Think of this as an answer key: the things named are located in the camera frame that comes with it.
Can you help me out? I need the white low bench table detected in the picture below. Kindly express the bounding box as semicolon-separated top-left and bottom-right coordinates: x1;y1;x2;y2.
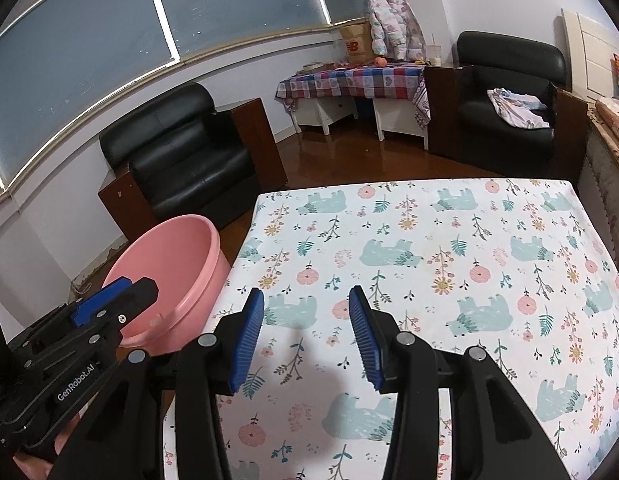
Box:
288;96;429;151

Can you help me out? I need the plaid checkered tablecloth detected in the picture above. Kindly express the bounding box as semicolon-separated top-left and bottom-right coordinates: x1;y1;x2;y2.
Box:
276;64;431;128

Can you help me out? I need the folded cloth on armchair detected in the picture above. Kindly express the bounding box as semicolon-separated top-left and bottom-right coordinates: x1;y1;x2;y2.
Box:
486;88;550;130

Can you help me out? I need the black leather armchair left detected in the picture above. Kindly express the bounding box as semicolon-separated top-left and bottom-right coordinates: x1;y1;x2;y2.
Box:
98;82;288;242

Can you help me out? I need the floral bear tablecloth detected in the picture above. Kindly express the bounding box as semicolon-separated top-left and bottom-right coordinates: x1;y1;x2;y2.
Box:
161;176;619;480

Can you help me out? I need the black leather armchair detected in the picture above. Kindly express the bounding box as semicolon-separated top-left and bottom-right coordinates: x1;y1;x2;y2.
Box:
98;82;288;242
424;30;588;182

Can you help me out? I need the brown paper bag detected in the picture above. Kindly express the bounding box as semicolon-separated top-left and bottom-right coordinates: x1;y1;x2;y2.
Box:
339;22;375;65

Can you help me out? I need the floral puffer jacket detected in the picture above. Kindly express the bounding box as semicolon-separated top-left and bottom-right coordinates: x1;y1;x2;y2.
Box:
368;0;427;63

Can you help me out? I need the white headboard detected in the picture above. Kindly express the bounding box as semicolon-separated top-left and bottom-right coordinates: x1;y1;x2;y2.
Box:
562;9;619;103

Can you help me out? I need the drink cup with straw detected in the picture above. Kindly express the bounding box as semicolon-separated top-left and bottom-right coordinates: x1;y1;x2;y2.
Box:
427;35;442;66

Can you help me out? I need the pink plastic bucket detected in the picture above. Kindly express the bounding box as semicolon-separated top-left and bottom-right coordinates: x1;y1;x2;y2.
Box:
104;214;230;356

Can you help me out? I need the black leather armchair right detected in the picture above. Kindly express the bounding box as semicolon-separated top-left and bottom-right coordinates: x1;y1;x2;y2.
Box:
424;30;588;182

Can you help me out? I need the bed with brown blanket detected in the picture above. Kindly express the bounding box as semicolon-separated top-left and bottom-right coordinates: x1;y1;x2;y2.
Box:
577;98;619;260

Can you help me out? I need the left hand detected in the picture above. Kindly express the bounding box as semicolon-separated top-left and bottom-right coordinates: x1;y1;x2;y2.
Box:
12;414;81;480

